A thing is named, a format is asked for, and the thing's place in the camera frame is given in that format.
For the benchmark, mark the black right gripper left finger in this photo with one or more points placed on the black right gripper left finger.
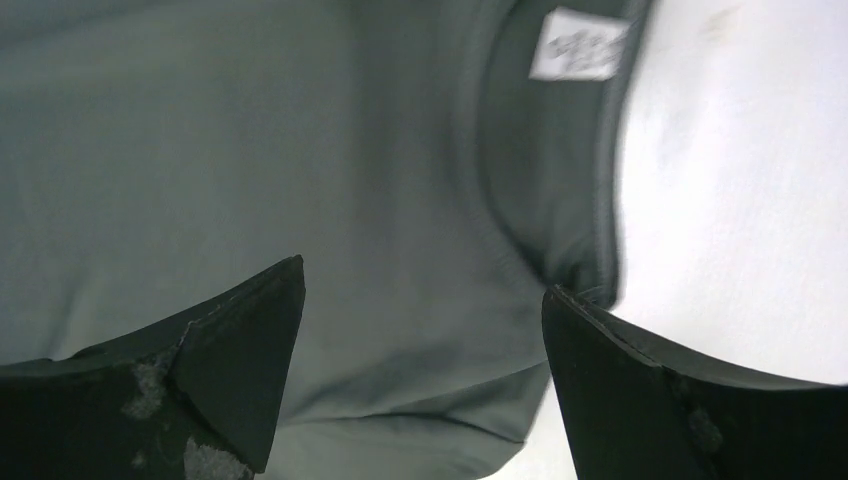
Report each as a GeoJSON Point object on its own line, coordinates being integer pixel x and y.
{"type": "Point", "coordinates": [196, 395]}

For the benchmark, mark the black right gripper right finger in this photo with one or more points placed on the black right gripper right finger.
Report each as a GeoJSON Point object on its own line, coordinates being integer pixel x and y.
{"type": "Point", "coordinates": [636, 405]}

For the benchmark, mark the dark grey t-shirt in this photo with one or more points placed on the dark grey t-shirt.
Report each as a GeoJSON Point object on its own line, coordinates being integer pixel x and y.
{"type": "Point", "coordinates": [437, 164]}

